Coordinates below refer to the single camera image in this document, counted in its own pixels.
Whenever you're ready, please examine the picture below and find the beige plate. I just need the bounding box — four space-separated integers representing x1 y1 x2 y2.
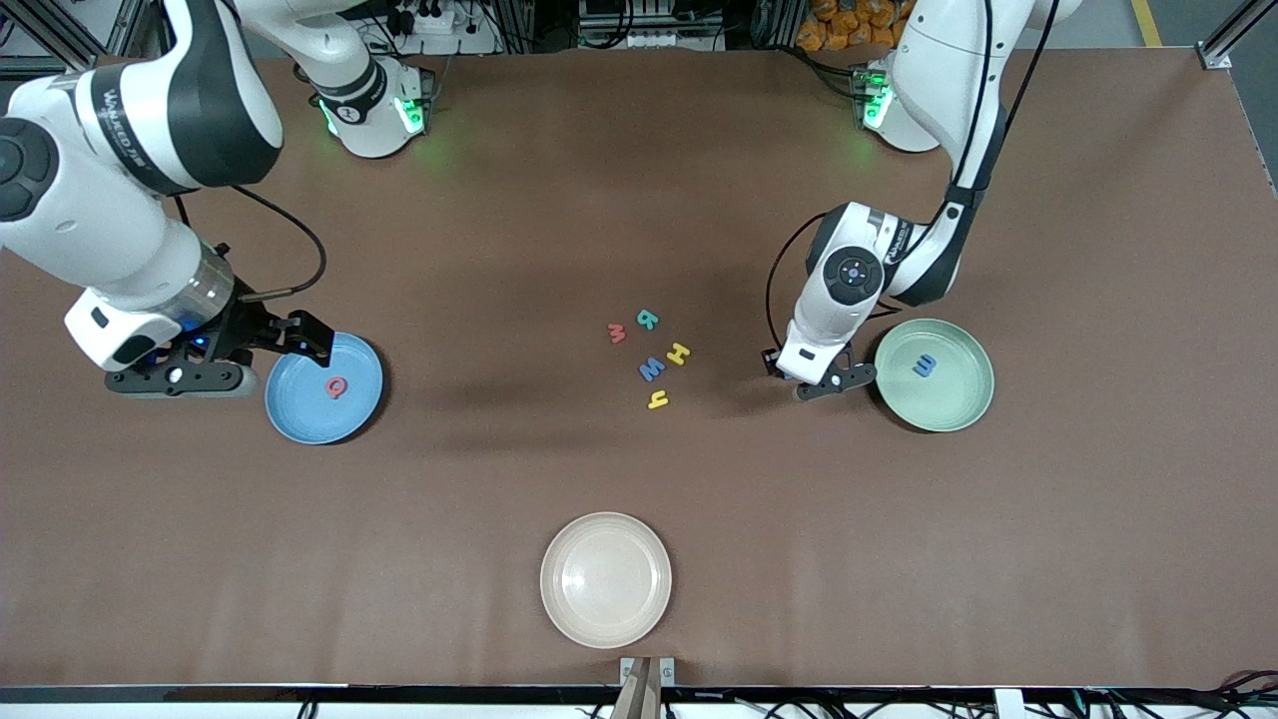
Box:
540 511 673 650

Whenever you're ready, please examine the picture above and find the green plate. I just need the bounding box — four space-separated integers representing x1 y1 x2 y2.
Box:
874 319 995 433

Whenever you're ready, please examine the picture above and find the aluminium frame profile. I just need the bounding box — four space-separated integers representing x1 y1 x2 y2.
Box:
0 0 141 81
1198 0 1278 71

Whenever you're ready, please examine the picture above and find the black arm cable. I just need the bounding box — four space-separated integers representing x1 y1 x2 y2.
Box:
175 185 328 301
766 0 1061 353

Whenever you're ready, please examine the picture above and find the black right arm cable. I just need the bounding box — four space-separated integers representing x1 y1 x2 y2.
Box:
175 185 328 301

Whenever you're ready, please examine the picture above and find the green-lit base box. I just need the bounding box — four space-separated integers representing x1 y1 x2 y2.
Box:
394 68 435 136
849 62 893 131

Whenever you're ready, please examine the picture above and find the blue plate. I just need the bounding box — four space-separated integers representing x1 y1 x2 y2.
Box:
265 332 385 445

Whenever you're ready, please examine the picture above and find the white power strip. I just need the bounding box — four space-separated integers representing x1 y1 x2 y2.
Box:
394 0 470 33

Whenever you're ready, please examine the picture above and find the green-lit left base box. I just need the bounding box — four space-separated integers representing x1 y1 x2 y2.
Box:
849 62 893 131

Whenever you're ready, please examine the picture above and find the green-lit right base box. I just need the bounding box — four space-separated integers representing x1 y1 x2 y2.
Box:
394 68 435 136

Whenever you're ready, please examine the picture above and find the orange objects pile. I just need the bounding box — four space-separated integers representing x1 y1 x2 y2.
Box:
797 0 900 53

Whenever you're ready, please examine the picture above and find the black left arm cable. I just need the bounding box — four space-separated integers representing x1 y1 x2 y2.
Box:
766 0 1061 353

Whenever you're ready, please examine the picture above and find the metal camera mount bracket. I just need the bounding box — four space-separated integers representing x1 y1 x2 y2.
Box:
611 656 676 719

